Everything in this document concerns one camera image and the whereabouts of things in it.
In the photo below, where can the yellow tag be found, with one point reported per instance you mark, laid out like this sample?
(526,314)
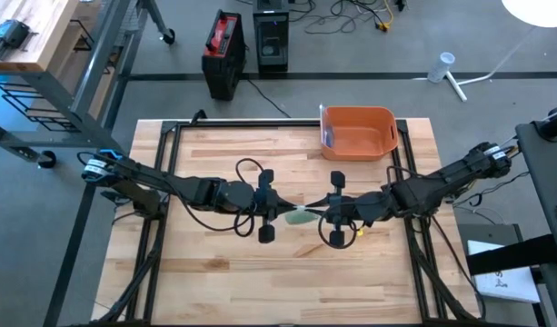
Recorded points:
(360,232)

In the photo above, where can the white printed box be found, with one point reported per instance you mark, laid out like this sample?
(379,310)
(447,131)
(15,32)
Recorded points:
(505,286)

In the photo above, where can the black aluminium table frame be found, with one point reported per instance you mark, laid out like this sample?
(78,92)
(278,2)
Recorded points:
(241,123)

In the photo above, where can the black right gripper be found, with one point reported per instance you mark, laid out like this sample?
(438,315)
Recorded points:
(351,206)

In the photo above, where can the white floor lamp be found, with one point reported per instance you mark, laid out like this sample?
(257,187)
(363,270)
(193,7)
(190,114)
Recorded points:
(539,11)

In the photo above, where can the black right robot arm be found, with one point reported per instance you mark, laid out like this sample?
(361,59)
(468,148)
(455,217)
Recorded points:
(441,181)

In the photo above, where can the black handheld device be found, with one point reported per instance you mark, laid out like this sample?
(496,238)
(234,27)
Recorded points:
(10,36)

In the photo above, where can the orange plastic basket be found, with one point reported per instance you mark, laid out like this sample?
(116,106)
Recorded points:
(360,136)

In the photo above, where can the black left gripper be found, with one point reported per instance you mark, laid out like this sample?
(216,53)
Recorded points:
(265,204)

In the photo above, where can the red and black case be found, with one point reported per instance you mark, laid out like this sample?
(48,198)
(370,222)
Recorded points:
(223,54)

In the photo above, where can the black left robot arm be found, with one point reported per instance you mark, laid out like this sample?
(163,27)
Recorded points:
(169,184)

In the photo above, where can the black equipment stand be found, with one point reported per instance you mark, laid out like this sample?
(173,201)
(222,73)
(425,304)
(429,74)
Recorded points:
(539,172)

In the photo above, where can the black computer tower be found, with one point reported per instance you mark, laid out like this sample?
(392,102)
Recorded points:
(271,41)

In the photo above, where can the wheeled wooden-top cart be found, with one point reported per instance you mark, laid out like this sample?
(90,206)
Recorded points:
(46,27)

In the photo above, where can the blue elastic bandage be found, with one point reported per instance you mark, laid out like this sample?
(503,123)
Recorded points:
(329,136)

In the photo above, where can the green elastic bandage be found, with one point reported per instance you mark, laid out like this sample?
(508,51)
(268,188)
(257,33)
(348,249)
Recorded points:
(301,218)

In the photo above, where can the white cylinder container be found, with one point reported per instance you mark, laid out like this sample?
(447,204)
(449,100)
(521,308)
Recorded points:
(440,68)

